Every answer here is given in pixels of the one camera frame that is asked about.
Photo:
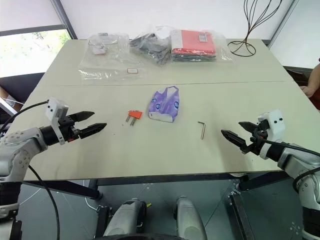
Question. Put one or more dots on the grey robot leg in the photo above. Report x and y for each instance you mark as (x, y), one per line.
(187, 220)
(125, 220)

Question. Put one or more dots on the dark bench by window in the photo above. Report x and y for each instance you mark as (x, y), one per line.
(20, 82)

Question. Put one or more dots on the large clear plastic bag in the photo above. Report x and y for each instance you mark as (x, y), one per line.
(107, 67)

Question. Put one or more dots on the bag of black items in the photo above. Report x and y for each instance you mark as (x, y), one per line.
(150, 47)

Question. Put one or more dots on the purple tissue pack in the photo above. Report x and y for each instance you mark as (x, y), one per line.
(162, 105)

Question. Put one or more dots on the clear bag with small parts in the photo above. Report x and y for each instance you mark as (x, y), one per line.
(105, 42)

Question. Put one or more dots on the person's bare forearm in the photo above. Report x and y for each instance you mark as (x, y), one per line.
(315, 80)

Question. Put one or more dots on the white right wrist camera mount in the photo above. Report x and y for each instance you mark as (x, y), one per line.
(275, 125)

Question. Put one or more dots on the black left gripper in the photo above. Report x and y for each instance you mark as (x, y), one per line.
(70, 130)

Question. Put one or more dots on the red plastic block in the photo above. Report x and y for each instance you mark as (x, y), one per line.
(135, 114)

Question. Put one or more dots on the grey left robot leg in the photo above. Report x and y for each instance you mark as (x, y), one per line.
(125, 220)

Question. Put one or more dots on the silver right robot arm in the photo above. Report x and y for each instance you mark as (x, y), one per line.
(297, 160)

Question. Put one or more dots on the dark furniture beside table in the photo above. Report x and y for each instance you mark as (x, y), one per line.
(300, 75)

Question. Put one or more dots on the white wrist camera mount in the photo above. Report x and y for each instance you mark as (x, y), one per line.
(56, 107)
(275, 125)

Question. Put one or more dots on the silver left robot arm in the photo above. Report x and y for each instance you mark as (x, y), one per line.
(17, 147)

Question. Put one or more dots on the metal allen key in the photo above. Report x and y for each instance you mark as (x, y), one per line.
(203, 131)

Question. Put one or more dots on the bag with red package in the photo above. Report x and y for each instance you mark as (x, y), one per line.
(195, 42)

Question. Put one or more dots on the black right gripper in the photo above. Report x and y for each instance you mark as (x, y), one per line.
(257, 141)

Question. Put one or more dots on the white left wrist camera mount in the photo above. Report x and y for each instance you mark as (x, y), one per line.
(56, 107)

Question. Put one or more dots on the grey right robot leg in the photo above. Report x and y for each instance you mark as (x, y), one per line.
(187, 220)

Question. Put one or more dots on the black table frame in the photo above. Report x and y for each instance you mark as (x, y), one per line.
(75, 190)

